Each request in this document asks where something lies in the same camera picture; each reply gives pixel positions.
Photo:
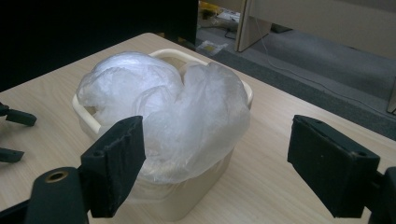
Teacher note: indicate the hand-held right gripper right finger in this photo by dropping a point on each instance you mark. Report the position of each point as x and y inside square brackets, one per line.
[333, 168]

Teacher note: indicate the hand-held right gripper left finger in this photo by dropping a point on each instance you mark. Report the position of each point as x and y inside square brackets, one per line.
[115, 165]

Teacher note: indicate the cream square plastic bin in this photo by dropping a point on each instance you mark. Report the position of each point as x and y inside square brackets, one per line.
[186, 199]

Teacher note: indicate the clear plastic bag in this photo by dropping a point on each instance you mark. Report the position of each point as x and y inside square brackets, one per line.
[193, 124]

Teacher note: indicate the black curtain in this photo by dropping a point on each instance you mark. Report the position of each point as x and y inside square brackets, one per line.
[77, 31]

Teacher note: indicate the clear plastic packet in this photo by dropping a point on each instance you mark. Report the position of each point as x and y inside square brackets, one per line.
[211, 47]

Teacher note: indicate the white power strip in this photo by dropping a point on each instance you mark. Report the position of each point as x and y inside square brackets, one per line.
[229, 16]

